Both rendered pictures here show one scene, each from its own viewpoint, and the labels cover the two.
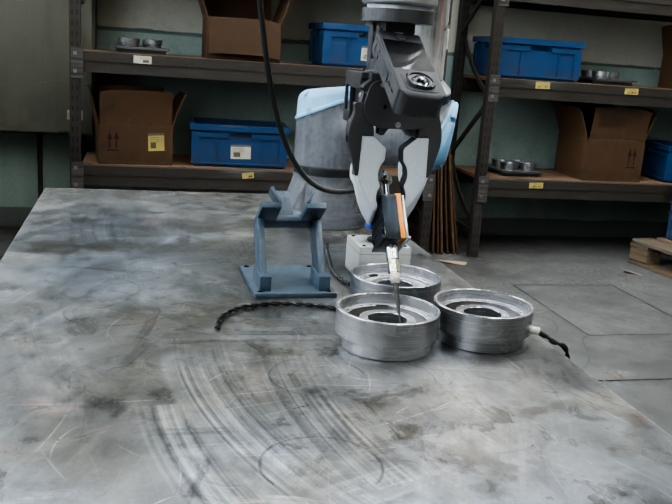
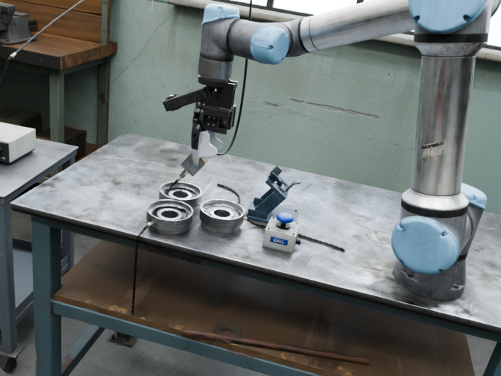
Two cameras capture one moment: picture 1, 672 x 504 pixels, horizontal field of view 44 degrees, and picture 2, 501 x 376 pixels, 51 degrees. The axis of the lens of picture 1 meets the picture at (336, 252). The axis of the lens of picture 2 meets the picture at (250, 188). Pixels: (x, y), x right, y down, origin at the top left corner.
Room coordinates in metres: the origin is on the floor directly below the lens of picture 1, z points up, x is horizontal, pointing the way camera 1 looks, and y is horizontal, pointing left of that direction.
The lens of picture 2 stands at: (1.42, -1.05, 1.39)
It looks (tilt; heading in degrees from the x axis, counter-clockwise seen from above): 24 degrees down; 114
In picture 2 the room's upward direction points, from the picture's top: 9 degrees clockwise
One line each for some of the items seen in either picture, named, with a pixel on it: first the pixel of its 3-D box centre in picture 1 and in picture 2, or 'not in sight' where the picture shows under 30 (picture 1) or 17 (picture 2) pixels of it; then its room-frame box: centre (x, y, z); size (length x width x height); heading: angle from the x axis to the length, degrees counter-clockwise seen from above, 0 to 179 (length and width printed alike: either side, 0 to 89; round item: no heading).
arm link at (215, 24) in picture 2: not in sight; (221, 32); (0.85, -0.04, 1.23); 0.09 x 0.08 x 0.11; 173
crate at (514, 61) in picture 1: (525, 59); not in sight; (4.88, -1.01, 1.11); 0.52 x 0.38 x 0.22; 104
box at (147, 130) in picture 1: (135, 124); not in sight; (4.33, 1.09, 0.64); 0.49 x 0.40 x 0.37; 109
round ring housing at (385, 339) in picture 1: (386, 326); (180, 197); (0.80, -0.06, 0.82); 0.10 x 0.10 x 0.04
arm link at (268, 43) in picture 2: not in sight; (262, 42); (0.95, -0.04, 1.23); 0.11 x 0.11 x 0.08; 83
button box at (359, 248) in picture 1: (376, 254); (284, 234); (1.08, -0.06, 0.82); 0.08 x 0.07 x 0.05; 14
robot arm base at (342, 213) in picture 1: (325, 192); (434, 260); (1.40, 0.02, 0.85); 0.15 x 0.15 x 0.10
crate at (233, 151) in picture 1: (237, 142); not in sight; (4.48, 0.57, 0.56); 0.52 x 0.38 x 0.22; 101
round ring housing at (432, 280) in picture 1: (394, 291); (221, 216); (0.93, -0.07, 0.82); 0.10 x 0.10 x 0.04
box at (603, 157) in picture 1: (598, 140); not in sight; (5.00, -1.53, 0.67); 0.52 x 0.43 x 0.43; 104
